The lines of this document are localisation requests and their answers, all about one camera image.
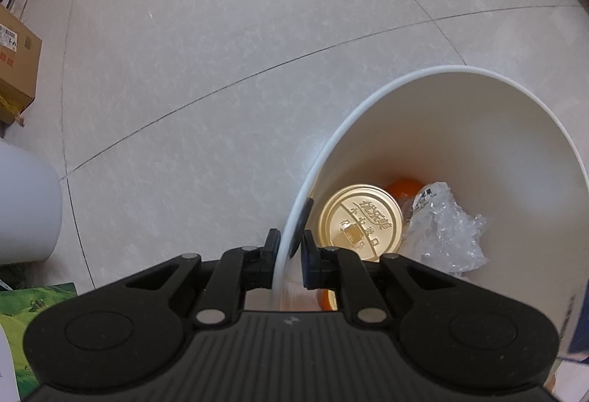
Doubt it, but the green printed carton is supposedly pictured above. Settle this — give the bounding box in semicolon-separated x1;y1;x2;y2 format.
0;281;79;402

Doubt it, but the gold round lid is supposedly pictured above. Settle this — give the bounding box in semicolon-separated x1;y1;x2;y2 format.
317;183;406;265

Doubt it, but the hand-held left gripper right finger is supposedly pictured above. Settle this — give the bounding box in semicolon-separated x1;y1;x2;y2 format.
300;229;466;326

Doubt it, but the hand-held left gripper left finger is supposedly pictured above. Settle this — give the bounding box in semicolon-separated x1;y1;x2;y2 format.
124;228;282;329

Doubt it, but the clear plastic bag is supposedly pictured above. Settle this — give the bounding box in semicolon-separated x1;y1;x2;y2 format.
402;181;489;277

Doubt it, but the white round container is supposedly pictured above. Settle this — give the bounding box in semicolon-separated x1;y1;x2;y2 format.
0;137;63;265

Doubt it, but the brown cardboard box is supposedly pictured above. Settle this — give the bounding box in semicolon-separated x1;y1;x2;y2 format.
0;4;43;125

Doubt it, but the white plastic trash bin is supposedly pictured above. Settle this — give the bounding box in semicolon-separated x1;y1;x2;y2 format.
269;65;589;384

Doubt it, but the whole orange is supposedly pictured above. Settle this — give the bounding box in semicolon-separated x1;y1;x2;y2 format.
384;176;427;201

